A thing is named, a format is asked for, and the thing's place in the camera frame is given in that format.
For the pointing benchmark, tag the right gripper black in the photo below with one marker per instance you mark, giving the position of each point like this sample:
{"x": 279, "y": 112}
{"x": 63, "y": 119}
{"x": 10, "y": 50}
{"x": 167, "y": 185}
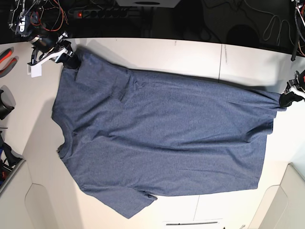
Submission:
{"x": 51, "y": 46}

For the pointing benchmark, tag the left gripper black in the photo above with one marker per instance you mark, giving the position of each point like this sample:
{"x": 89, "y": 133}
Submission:
{"x": 295, "y": 89}

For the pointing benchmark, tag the blue grey t-shirt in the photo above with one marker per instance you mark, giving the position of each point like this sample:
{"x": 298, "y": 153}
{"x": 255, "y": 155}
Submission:
{"x": 131, "y": 136}

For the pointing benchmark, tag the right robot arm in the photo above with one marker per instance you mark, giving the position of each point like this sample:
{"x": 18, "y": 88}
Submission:
{"x": 41, "y": 23}

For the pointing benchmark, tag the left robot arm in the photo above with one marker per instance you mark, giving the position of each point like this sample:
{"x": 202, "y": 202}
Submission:
{"x": 299, "y": 18}

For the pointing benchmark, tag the black round object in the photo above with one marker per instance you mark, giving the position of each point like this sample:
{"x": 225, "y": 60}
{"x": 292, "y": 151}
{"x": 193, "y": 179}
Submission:
{"x": 7, "y": 102}

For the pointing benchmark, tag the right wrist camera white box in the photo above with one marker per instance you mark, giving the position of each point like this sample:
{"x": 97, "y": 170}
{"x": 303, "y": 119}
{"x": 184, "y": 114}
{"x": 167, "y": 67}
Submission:
{"x": 34, "y": 70}

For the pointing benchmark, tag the white power strip red switch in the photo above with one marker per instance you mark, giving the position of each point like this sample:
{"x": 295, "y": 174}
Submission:
{"x": 113, "y": 13}

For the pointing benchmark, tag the red handled pliers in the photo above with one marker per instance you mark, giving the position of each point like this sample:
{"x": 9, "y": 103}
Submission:
{"x": 6, "y": 55}

